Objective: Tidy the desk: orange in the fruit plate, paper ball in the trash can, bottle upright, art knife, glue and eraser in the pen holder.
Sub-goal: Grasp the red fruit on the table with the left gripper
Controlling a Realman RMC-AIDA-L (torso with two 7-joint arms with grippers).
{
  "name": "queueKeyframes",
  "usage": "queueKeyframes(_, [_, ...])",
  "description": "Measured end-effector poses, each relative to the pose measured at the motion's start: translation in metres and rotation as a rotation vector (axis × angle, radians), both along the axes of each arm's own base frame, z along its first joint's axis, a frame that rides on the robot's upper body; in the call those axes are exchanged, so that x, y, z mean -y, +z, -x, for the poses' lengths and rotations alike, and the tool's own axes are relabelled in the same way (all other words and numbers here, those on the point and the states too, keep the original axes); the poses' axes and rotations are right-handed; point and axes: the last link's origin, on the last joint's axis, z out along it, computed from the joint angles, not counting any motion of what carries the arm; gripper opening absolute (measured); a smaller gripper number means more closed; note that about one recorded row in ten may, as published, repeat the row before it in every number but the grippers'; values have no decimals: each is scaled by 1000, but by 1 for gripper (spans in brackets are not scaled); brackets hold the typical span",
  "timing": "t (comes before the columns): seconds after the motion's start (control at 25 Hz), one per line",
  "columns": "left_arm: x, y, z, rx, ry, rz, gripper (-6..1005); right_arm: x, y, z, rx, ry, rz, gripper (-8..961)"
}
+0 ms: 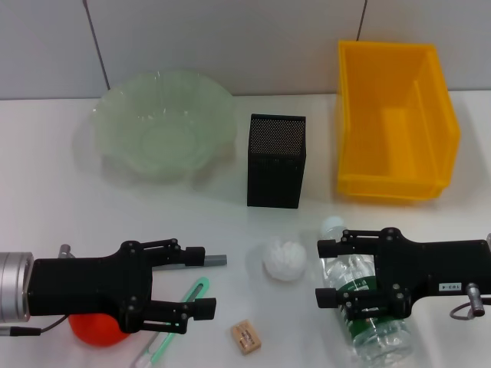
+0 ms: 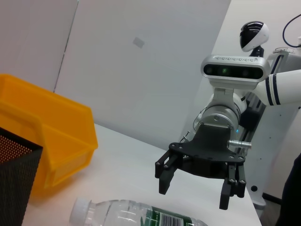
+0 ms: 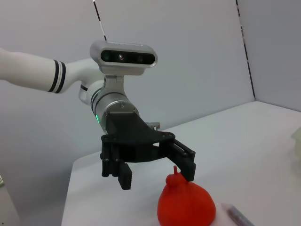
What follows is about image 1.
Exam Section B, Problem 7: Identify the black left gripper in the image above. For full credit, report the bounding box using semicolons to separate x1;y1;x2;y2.
28;238;206;334

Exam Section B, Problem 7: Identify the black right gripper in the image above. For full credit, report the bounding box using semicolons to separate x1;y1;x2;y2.
315;226;491;321

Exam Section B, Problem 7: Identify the clear plastic water bottle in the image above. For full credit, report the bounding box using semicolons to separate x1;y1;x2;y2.
318;216;416;363

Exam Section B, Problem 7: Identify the white paper ball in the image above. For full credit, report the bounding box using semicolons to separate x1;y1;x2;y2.
262;236;308;284

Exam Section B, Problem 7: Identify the red-orange fruit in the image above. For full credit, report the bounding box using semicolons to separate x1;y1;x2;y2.
68;312;132;348

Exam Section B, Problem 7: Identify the green utility knife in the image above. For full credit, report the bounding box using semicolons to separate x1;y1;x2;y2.
132;276;211;368

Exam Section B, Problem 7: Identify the black mesh pen holder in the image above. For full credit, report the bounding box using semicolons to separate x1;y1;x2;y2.
246;113;309;210

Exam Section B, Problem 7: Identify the green glass fruit plate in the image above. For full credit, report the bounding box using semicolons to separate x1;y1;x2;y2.
72;69;237;185

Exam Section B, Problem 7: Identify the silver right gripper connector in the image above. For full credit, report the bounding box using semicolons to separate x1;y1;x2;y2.
465;282;481;317

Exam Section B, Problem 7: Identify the yellow plastic bin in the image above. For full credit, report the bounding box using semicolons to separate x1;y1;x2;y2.
335;40;461;201

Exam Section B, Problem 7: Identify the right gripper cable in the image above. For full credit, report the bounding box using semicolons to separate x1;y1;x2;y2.
450;302;491;322

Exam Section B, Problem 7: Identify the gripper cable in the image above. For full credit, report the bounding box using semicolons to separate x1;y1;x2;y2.
0;314;72;338
450;302;491;322

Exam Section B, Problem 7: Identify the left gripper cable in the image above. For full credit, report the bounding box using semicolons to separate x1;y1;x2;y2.
0;314;72;338

